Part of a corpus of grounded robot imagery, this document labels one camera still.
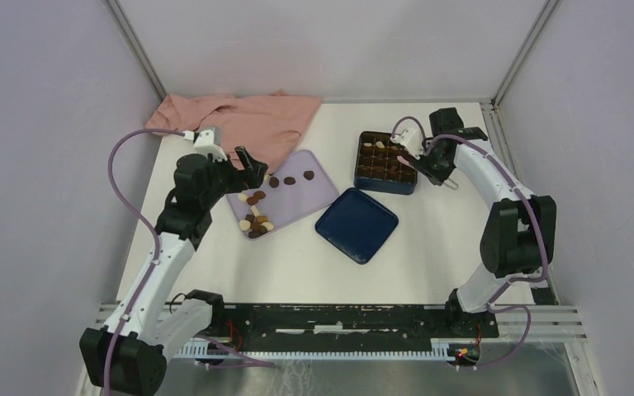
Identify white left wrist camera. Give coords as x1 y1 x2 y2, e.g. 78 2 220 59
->
182 125 229 163

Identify pink cloth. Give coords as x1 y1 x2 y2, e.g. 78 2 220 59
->
144 90 323 172

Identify pink handled metal tongs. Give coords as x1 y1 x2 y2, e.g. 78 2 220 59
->
412 154 459 191

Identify dark blue box lid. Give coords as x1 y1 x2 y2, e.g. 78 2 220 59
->
315 187 399 265

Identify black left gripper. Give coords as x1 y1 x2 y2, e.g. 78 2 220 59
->
201 145 267 209

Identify lilac plastic tray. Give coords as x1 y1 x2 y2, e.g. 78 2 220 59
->
227 149 339 239

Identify dark blue chocolate box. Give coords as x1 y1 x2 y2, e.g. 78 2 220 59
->
353 131 418 196

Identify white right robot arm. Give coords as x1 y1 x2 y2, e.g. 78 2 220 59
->
390 107 557 337

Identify white heart chocolate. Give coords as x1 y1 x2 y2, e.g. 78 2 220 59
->
239 219 252 231

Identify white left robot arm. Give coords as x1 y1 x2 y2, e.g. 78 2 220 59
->
79 146 267 395

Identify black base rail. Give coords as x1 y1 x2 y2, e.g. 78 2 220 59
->
202 304 499 354

